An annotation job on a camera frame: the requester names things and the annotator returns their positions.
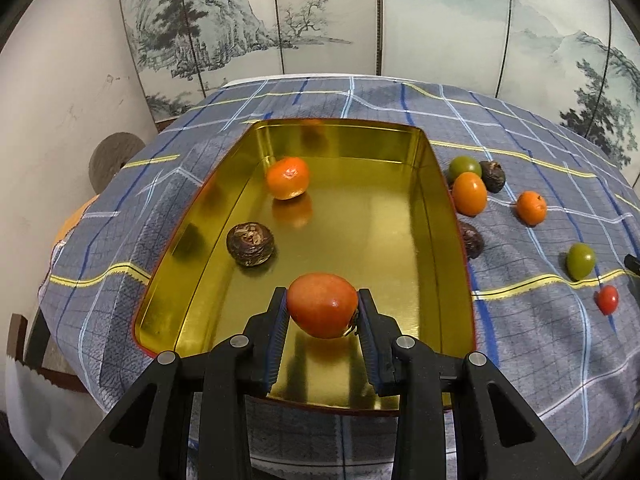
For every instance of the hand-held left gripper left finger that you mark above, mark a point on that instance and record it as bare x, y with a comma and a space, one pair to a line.
276, 355

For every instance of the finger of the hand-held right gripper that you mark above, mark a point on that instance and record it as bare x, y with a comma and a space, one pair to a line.
633, 264

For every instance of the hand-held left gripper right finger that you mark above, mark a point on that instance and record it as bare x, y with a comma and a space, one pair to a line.
368, 347

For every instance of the small red tomato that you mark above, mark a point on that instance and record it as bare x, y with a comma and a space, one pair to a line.
607, 300

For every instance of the red-orange persimmon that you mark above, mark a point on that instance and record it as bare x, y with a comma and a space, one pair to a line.
320, 305

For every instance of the red tin box gold interior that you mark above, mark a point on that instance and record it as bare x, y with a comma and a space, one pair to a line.
360, 240

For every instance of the orange tangerine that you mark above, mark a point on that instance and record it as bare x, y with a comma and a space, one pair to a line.
531, 208
287, 177

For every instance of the smooth orange fruit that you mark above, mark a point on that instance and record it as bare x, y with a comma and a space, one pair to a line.
470, 194

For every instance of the green round fruit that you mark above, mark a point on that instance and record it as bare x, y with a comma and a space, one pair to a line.
460, 166
581, 261

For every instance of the large dark brown nut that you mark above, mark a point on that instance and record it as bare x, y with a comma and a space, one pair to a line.
250, 244

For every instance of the blue plaid tablecloth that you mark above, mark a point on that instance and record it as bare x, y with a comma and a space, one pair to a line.
525, 320

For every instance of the orange cushion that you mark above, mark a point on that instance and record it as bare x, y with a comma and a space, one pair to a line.
75, 220

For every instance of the white paper bag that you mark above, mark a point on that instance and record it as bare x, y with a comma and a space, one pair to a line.
40, 410

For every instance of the brown wooden chair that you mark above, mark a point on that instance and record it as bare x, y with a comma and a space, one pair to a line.
17, 335

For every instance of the painted landscape folding screen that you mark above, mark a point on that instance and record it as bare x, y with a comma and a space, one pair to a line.
450, 25

